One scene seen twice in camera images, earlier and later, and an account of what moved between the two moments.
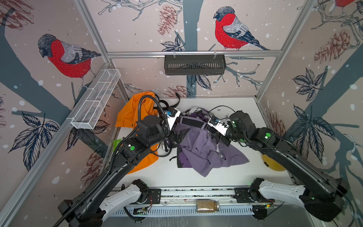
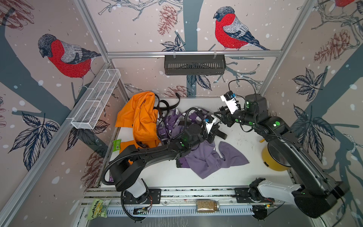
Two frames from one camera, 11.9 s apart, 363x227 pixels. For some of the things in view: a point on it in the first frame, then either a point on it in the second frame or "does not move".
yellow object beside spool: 272,164 does not move
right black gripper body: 232,135 to 242,117
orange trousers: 133,108 does not move
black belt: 196,123 to 211,139
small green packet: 116,143 does not move
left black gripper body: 162,135 to 200,137
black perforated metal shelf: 194,65 does not move
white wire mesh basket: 86,117 does not move
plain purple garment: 203,149 does not move
